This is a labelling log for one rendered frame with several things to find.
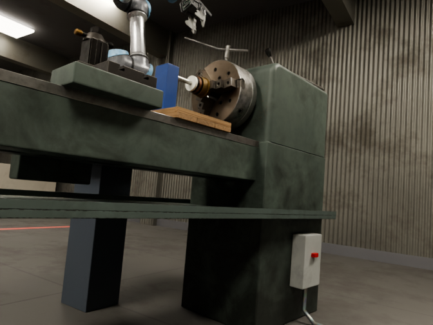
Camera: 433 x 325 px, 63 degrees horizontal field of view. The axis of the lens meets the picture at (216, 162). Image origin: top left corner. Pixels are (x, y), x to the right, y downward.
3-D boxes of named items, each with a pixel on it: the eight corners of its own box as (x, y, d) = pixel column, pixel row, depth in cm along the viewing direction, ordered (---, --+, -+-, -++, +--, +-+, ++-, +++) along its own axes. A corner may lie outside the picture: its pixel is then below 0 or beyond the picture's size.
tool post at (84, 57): (97, 74, 134) (100, 49, 135) (107, 71, 129) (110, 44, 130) (78, 68, 128) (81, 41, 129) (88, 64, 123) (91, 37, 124)
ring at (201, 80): (200, 81, 166) (186, 75, 159) (214, 77, 159) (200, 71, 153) (198, 100, 165) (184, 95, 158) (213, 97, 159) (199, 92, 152)
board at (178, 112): (174, 136, 171) (174, 128, 171) (230, 132, 147) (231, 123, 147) (120, 124, 149) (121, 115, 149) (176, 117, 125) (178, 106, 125)
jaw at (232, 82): (223, 87, 167) (243, 79, 159) (223, 97, 166) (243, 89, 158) (207, 80, 159) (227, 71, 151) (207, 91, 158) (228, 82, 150)
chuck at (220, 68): (199, 128, 183) (209, 68, 184) (247, 130, 162) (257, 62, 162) (186, 124, 176) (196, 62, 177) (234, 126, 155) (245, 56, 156)
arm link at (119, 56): (99, 73, 190) (102, 49, 191) (122, 80, 199) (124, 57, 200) (110, 69, 181) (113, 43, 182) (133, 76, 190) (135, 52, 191)
